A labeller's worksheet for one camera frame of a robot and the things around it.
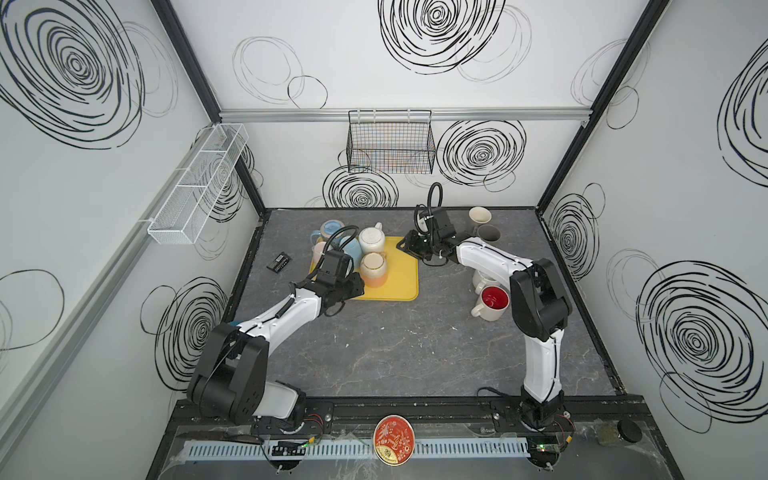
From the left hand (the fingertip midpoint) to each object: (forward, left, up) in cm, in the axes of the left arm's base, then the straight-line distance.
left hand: (364, 282), depth 89 cm
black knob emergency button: (-35, -61, +1) cm, 71 cm away
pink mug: (+16, +18, -6) cm, 25 cm away
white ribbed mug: (+17, -1, 0) cm, 17 cm away
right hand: (+11, -8, +4) cm, 14 cm away
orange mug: (+4, -3, +1) cm, 5 cm away
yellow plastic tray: (+6, -12, -9) cm, 16 cm away
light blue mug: (+12, +4, 0) cm, 12 cm away
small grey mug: (+30, -40, 0) cm, 49 cm away
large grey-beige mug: (+24, -42, -3) cm, 48 cm away
